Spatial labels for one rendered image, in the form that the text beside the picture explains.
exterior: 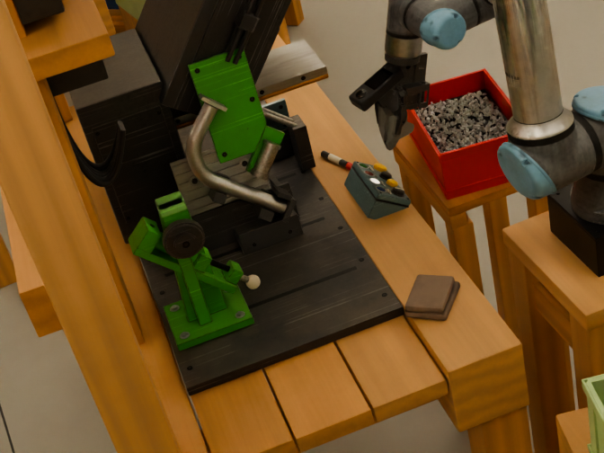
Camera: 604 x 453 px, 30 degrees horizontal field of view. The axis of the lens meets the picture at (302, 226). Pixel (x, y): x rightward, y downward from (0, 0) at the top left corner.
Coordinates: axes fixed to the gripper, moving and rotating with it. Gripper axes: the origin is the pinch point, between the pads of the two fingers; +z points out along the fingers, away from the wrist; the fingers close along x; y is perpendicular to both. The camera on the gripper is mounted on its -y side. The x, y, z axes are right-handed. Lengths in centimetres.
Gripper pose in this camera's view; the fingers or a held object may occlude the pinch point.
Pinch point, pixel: (386, 145)
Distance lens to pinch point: 237.6
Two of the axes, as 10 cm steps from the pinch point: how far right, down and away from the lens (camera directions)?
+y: 8.4, -2.5, 4.9
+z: -0.4, 8.6, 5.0
